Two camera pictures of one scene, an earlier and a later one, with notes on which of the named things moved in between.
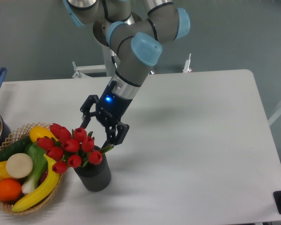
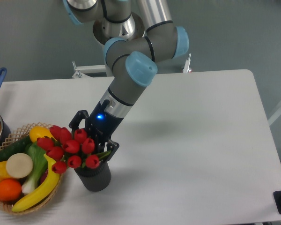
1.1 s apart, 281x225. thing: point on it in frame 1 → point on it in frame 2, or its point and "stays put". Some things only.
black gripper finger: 113,138 → 112,146
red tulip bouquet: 63,148 stays put
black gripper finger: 85,108 → 75,123
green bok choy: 39,160 stays put
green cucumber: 20,146 stays put
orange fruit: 8,190 stays put
